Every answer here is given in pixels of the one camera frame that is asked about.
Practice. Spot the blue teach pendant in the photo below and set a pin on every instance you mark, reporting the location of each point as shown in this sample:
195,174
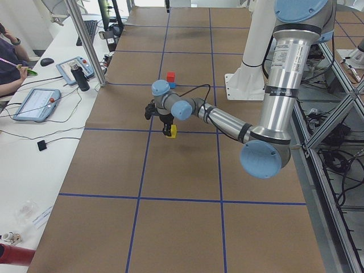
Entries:
38,105
67,67

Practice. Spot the black keyboard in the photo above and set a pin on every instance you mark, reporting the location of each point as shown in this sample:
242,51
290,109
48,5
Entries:
91,28

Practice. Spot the black water bottle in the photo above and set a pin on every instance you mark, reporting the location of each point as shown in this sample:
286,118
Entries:
79,76

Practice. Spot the black computer mouse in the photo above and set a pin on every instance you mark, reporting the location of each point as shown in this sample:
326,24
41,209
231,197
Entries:
46,61

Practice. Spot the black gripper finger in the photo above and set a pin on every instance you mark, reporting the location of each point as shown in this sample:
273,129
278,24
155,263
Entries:
168,5

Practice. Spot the blue cube block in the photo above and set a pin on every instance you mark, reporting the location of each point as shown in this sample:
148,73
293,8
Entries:
172,84

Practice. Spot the near blue teach pendant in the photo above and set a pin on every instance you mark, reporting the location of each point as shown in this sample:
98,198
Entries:
38,105

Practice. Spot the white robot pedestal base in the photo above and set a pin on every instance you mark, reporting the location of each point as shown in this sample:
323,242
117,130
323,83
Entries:
247,82

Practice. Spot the red cube block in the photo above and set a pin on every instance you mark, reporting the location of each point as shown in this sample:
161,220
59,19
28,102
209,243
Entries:
171,77

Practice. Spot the yellow cube block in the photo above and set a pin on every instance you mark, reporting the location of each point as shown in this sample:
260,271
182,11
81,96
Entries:
174,132

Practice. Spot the small black square pad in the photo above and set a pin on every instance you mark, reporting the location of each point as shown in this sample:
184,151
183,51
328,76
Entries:
42,145

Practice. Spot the aluminium frame post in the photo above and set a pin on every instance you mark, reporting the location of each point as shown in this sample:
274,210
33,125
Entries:
78,22

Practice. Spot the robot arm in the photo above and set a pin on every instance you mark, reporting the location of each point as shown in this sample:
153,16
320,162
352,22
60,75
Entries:
272,67

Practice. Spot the red cylinder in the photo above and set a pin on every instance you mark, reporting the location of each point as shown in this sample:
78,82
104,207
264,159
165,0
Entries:
15,255

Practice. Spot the far blue teach pendant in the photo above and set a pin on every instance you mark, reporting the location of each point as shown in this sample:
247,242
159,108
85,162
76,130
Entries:
67,67

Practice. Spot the seated person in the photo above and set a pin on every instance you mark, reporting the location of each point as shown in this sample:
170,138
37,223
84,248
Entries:
14,64

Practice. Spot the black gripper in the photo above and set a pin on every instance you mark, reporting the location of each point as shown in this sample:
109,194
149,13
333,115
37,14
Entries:
165,119

